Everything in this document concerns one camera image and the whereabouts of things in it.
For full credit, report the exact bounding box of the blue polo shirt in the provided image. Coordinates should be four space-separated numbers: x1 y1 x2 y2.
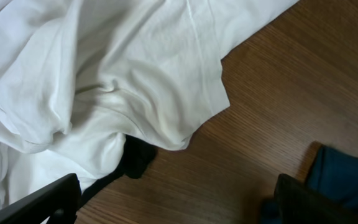
259 145 358 224

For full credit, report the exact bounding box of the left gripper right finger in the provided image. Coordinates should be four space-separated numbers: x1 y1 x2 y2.
274 174 358 224

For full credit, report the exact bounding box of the white t-shirt with black print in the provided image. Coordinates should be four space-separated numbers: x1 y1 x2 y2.
0 0 295 209

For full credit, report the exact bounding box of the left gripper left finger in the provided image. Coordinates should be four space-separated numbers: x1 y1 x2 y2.
0 174 81 224

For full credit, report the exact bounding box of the black garment on left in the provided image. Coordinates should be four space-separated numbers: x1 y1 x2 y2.
80 135 157 208

